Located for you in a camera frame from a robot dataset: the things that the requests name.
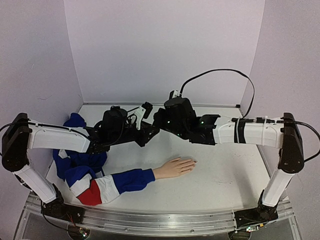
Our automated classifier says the aluminium front rail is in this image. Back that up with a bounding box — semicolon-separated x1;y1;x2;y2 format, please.
72;200;299;238

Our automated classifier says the aluminium rail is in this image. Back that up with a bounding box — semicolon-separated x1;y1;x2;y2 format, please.
72;200;299;238
83;101;241;109

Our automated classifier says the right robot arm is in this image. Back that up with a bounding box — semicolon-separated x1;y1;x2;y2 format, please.
153;97;305;225

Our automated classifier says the mannequin hand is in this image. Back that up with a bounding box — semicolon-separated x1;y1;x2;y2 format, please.
152;157;197;180

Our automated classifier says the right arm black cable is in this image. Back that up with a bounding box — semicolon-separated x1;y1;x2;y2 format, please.
179;68;256;119

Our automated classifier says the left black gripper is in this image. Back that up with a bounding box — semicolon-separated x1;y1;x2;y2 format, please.
110;121;156;147

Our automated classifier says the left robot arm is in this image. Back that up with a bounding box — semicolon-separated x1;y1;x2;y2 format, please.
0;105;160;219

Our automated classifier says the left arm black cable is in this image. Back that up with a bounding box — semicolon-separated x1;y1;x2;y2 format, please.
0;123;18;133

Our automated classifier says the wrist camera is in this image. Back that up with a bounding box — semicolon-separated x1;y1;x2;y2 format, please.
169;90;182;99
133;102;153;131

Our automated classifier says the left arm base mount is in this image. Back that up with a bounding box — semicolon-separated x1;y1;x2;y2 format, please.
41;195;85;224

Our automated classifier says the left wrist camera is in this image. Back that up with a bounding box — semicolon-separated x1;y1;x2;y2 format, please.
133;102;153;131

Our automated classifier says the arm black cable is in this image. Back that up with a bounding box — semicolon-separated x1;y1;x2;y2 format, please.
179;68;256;119
0;123;18;133

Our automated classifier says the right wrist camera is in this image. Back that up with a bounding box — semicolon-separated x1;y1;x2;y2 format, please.
169;90;182;99

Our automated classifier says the blue white red jacket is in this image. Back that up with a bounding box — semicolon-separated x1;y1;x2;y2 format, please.
52;112;156;207

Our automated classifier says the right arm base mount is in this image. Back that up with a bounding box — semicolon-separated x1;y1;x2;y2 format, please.
234;192;278;230

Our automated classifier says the aluminium back rail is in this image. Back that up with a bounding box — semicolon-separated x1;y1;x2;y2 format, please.
83;101;241;109

